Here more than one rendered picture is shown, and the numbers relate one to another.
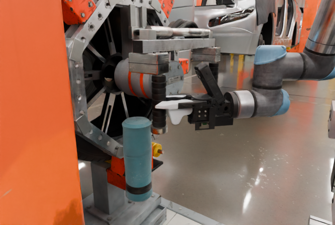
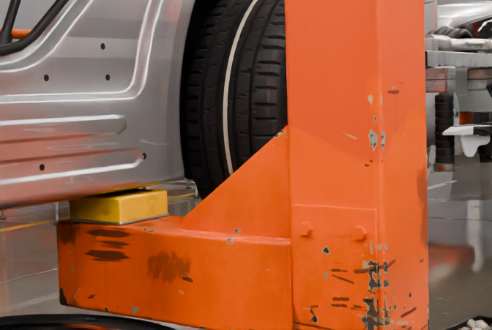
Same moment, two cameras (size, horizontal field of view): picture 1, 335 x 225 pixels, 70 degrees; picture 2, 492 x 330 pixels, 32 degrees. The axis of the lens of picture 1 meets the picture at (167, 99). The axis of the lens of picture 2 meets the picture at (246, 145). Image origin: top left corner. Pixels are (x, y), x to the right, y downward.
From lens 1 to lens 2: 115 cm
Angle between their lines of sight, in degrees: 11
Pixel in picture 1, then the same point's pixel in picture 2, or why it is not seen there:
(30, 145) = (412, 107)
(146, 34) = (428, 45)
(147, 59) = (431, 74)
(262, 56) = not seen: outside the picture
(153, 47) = (435, 60)
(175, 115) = (469, 144)
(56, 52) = (422, 47)
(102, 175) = not seen: hidden behind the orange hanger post
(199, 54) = (478, 78)
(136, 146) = not seen: hidden behind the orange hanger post
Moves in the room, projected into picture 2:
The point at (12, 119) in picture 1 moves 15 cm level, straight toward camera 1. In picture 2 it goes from (408, 87) to (485, 85)
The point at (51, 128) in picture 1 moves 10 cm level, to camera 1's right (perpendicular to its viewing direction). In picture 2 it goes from (419, 100) to (485, 99)
